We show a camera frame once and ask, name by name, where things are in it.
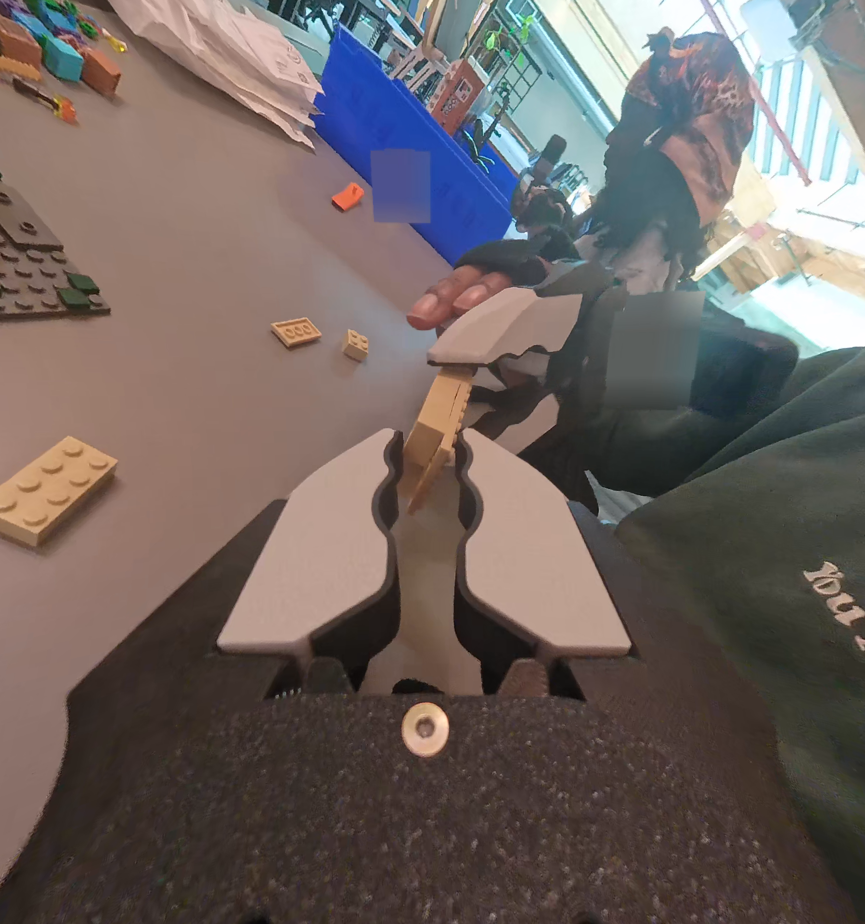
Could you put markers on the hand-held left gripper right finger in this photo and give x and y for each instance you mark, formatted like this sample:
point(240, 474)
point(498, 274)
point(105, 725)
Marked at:
point(540, 563)

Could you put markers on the person's right hand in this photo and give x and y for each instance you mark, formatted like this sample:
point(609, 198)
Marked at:
point(447, 296)

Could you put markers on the tan two-stud toy plate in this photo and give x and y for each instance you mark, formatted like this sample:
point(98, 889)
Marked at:
point(296, 332)

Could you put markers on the orange cardboard box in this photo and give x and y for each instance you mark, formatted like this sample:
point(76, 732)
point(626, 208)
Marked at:
point(455, 97)

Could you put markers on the grey toy brick castle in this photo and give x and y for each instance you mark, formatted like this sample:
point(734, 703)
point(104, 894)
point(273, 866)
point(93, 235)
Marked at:
point(21, 267)

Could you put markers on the tan eight-stud toy brick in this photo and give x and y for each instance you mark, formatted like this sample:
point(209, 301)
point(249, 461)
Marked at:
point(42, 491)

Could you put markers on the orange toy slope piece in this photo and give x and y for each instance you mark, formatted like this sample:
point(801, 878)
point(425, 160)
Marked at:
point(345, 198)

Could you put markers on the blue plastic bin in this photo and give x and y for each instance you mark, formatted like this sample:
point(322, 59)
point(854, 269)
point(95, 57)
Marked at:
point(403, 108)

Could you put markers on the tan toy plate assembly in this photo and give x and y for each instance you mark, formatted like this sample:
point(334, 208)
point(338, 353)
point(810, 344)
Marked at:
point(429, 433)

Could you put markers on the pile of colourful toy pieces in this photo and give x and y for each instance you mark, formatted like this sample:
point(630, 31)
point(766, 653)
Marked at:
point(64, 58)

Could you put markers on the person's green sweatshirt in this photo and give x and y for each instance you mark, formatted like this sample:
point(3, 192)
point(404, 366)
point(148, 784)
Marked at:
point(800, 650)

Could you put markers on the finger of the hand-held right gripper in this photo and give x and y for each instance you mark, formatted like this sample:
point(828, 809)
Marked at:
point(526, 422)
point(504, 325)

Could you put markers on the stack of white paper bags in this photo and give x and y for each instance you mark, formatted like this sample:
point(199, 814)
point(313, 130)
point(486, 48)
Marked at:
point(223, 50)

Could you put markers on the small tan toy brick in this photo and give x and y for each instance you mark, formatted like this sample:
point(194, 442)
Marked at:
point(355, 346)

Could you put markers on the person's right forearm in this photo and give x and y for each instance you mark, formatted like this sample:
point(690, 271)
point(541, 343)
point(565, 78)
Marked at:
point(851, 382)

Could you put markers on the green potted plant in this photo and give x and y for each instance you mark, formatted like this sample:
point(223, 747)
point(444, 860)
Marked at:
point(512, 32)

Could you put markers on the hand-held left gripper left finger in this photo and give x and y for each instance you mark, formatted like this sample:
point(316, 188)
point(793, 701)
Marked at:
point(317, 563)

